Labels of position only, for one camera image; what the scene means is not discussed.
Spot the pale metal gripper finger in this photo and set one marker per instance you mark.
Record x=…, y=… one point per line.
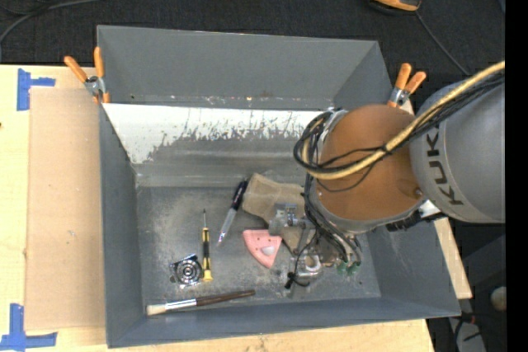
x=286, y=215
x=308, y=264

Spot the beige cloth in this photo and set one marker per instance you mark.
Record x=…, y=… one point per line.
x=268, y=191

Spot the pink triangular pad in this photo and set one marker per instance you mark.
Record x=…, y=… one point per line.
x=260, y=243

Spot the black and clear pen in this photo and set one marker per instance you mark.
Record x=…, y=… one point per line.
x=233, y=208

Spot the yellow and black screwdriver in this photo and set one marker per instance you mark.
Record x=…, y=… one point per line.
x=206, y=245

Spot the grey metal bin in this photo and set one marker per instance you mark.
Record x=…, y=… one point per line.
x=173, y=218

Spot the brown cardboard board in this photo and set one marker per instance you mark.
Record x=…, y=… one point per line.
x=62, y=198

